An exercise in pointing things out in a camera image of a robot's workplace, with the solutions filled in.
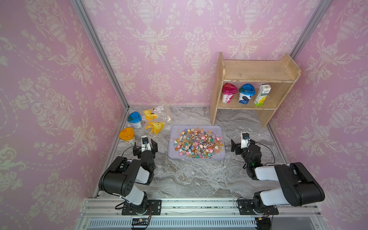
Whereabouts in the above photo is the candy ziploc bag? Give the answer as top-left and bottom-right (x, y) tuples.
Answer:
(145, 121), (166, 135)
(142, 104), (172, 123)

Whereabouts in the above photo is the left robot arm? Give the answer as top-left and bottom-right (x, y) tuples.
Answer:
(98, 136), (158, 215)

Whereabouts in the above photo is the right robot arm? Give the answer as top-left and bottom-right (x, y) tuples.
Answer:
(231, 138), (325, 215)

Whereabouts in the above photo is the pile of colourful candies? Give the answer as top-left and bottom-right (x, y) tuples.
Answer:
(173, 127), (225, 159)

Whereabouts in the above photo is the orange lid cup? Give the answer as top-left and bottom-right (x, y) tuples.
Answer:
(118, 127), (136, 145)

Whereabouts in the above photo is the blue lid cup on table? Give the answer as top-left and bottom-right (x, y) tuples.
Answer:
(127, 112), (142, 129)

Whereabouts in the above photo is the lilac plastic tray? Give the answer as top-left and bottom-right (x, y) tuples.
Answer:
(167, 125), (227, 161)

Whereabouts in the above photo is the blue lid cup on shelf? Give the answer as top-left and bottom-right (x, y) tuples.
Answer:
(238, 83), (255, 104)

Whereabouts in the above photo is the pink lid cup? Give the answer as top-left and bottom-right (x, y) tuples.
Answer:
(221, 83), (238, 104)

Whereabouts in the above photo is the green white carton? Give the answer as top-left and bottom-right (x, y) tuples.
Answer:
(254, 84), (271, 106)

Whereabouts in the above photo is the wooden shelf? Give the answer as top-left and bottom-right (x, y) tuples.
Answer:
(209, 52), (302, 128)

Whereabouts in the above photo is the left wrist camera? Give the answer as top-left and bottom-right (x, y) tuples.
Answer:
(141, 136), (151, 152)

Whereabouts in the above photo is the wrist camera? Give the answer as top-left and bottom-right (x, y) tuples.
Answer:
(241, 133), (250, 149)
(141, 136), (151, 152)

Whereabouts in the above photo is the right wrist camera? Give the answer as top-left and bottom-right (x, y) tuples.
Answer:
(241, 133), (250, 149)

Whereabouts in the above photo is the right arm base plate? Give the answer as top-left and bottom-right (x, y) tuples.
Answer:
(235, 197), (279, 216)

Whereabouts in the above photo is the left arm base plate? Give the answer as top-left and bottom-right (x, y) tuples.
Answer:
(122, 199), (162, 216)

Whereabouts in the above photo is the aluminium rail frame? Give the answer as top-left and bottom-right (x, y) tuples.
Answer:
(75, 198), (328, 230)

